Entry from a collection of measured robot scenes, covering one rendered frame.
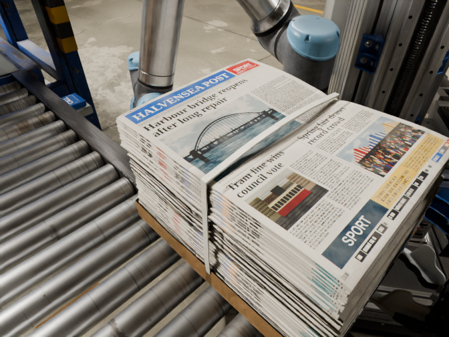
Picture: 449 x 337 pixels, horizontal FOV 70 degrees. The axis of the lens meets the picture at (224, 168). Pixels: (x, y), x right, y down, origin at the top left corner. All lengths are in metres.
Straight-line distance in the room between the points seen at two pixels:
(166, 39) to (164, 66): 0.05
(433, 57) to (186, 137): 0.67
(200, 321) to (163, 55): 0.47
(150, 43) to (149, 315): 0.47
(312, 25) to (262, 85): 0.29
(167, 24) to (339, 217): 0.46
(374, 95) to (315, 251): 0.70
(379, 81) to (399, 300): 0.56
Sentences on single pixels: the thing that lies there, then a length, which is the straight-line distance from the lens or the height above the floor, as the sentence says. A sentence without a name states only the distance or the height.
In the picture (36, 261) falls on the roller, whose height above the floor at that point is 0.80.
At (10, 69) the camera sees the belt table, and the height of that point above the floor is 0.80.
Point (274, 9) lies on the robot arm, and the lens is 0.85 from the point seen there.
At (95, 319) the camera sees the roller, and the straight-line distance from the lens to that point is 0.58.
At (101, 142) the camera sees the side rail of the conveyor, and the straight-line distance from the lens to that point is 0.85.
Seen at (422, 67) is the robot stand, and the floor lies 0.95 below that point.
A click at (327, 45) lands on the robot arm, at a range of 0.77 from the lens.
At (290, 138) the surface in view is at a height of 1.03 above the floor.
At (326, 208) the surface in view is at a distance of 0.35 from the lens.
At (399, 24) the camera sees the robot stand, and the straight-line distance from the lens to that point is 0.89.
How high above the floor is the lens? 1.28
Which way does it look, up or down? 41 degrees down
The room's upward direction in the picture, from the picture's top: straight up
